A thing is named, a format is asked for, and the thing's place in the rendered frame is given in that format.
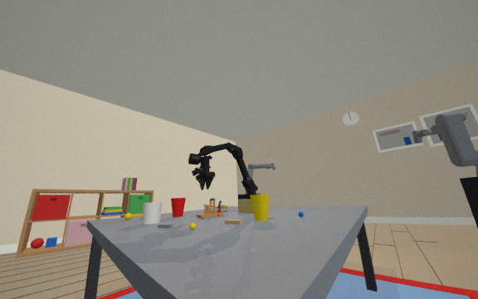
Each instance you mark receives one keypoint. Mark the red plastic cup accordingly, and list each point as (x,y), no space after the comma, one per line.
(177,207)

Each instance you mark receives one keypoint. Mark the white cup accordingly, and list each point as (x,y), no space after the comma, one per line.
(151,213)

